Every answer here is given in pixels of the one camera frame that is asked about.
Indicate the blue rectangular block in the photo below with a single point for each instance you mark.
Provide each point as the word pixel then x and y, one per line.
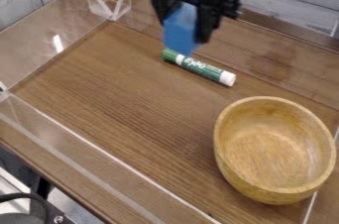
pixel 179 30

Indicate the brown wooden bowl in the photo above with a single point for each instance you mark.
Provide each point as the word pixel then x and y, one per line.
pixel 273 149

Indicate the green Expo marker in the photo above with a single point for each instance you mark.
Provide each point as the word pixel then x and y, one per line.
pixel 200 67

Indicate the clear acrylic corner bracket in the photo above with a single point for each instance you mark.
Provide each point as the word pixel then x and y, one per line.
pixel 109 9

